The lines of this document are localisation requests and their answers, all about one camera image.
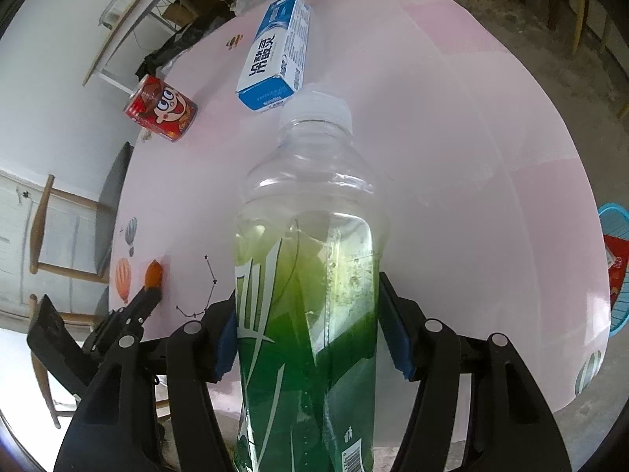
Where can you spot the wooden chair dark seat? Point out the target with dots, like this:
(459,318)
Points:
(578,19)
(44,383)
(115,206)

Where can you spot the red drink can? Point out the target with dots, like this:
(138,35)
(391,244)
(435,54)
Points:
(162,108)

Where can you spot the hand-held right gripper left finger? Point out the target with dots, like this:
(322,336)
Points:
(226,344)

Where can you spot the orange peel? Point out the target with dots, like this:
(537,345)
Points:
(154,273)

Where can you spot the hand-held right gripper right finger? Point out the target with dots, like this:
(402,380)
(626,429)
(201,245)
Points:
(395,339)

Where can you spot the white desk with wooden top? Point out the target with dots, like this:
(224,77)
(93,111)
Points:
(98,61)

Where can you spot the red snack bag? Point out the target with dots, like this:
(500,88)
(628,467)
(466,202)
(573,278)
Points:
(616,265)

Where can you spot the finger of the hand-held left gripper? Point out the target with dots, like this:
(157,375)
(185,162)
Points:
(145,305)
(54,339)

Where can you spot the black cloth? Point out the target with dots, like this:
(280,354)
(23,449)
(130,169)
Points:
(182,44)

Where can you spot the brown cardboard box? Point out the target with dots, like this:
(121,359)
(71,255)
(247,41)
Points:
(179,10)

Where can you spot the blue white carton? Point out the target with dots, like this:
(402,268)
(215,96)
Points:
(275,49)

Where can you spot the green plastic bottle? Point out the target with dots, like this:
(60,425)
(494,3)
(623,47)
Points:
(304,255)

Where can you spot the blue plastic basket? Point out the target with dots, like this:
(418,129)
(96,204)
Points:
(614,216)

